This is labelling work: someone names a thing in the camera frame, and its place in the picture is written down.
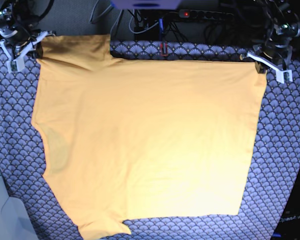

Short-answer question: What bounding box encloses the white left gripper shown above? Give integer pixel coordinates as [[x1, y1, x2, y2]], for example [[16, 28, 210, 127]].
[[239, 51, 293, 83]]

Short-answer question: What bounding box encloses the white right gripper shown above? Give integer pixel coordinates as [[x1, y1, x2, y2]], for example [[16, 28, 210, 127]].
[[0, 30, 56, 73]]

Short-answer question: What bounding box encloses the yellow T-shirt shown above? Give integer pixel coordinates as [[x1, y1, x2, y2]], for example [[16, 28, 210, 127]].
[[31, 35, 267, 240]]

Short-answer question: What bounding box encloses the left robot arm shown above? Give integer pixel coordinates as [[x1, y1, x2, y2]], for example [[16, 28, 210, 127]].
[[231, 0, 300, 84]]

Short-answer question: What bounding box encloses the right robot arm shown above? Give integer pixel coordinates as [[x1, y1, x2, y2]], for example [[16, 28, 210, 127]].
[[0, 0, 56, 73]]

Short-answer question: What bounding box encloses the blue fan-pattern tablecloth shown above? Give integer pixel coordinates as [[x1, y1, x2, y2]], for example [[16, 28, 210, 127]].
[[0, 50, 300, 240]]

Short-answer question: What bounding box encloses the red clamp on table edge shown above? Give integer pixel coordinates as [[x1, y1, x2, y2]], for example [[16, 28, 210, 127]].
[[159, 42, 169, 57]]

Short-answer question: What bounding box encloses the blue box overhead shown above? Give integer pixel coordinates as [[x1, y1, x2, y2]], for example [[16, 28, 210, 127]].
[[110, 0, 182, 10]]

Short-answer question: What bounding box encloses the black OpenArm box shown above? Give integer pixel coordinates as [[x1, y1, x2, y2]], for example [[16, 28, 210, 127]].
[[271, 169, 300, 240]]

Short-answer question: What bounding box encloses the grey white furniture corner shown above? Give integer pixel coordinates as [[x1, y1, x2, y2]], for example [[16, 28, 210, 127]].
[[0, 172, 38, 240]]

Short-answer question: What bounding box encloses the black power strip red switch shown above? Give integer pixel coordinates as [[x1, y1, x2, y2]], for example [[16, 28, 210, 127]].
[[178, 9, 235, 21]]

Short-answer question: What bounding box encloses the black cable bundle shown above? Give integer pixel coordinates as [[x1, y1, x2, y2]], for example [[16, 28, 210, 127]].
[[89, 0, 241, 43]]

